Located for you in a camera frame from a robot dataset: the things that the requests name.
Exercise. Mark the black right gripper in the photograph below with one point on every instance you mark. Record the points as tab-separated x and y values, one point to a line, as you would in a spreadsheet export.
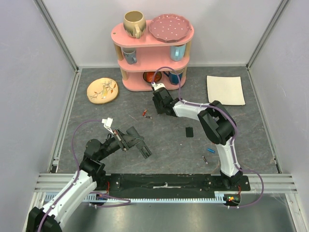
159	93

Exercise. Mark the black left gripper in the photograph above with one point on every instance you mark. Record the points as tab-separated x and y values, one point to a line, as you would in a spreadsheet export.
121	142

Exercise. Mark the black remote control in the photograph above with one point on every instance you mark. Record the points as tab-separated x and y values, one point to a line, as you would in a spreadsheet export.
138	141

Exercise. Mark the black remote battery cover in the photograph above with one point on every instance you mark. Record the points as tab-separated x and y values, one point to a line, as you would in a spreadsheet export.
189	132

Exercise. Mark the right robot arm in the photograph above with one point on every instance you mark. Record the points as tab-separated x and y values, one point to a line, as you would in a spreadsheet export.
217	124

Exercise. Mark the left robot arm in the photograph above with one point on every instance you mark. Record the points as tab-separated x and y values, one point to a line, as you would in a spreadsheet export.
53	216

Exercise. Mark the dark blue mug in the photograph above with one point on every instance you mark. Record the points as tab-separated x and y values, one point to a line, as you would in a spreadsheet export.
174	77

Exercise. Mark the orange red cup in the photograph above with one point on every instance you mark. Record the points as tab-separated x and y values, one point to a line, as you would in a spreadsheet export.
149	77

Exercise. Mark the pink three-tier shelf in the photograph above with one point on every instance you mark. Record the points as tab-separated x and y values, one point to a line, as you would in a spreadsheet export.
151	54

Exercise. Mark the beige bird pattern plate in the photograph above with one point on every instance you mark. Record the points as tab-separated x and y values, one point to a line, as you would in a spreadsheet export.
102	90

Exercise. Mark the light blue mug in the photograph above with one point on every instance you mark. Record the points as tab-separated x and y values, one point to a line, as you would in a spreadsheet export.
177	52

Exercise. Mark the grey blue mug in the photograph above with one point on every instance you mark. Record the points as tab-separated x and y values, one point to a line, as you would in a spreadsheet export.
130	55

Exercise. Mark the white square plate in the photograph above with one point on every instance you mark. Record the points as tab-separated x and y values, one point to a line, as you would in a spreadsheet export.
226	90

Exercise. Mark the pink dotted plate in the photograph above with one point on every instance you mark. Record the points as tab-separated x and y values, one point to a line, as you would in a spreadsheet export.
169	28

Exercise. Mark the beige ceramic mug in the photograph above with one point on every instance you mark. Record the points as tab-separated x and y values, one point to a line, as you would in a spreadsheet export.
134	24

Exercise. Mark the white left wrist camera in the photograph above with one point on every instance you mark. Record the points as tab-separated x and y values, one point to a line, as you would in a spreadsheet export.
107	124

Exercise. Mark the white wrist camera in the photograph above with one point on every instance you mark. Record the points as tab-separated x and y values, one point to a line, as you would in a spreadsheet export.
107	124
156	86

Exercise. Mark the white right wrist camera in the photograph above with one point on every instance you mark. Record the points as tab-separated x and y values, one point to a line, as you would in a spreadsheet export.
156	86

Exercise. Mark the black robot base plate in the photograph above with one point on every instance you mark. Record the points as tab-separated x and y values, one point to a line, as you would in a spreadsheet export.
168	185

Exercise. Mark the slotted cable duct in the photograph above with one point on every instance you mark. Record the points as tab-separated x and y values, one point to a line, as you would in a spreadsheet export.
218	198

